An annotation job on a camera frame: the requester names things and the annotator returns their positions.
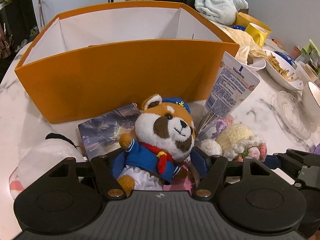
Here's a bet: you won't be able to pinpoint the yellow bowl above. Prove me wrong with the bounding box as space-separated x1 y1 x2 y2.
233 12 272 36

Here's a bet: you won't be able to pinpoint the clear glass plate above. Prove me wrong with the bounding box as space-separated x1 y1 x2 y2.
276 91 312 140

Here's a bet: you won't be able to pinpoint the orange storage box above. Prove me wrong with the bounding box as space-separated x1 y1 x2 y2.
15 1 239 124

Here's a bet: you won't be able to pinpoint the white plush with striped foot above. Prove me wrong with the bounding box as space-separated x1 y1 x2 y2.
9 133 86 199

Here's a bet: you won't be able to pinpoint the Vaseline lotion tube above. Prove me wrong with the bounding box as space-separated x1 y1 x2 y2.
203 51 261 118

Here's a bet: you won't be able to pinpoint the light blue fluffy towel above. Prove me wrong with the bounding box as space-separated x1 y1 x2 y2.
194 0 249 25

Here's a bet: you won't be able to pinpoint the red panda sailor plush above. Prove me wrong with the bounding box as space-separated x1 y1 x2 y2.
117 94 196 196

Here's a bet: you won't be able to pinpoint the white bowl with fries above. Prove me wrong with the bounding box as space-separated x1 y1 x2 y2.
264 49 303 91

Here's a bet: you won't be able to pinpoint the photo card box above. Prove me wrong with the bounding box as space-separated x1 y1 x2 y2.
78 103 140 160

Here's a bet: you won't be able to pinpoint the white ceramic bowl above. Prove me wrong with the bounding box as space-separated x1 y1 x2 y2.
302 81 320 127

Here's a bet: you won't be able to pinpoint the crochet bunny with flowers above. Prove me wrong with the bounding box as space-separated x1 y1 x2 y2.
197 115 267 162

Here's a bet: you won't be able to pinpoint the broom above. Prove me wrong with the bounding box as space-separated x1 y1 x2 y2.
38 0 46 30

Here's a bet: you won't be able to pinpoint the pink wallet case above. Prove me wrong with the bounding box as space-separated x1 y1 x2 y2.
163 161 200 193

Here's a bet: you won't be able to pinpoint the yellow mug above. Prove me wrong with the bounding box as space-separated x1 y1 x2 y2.
245 23 267 48

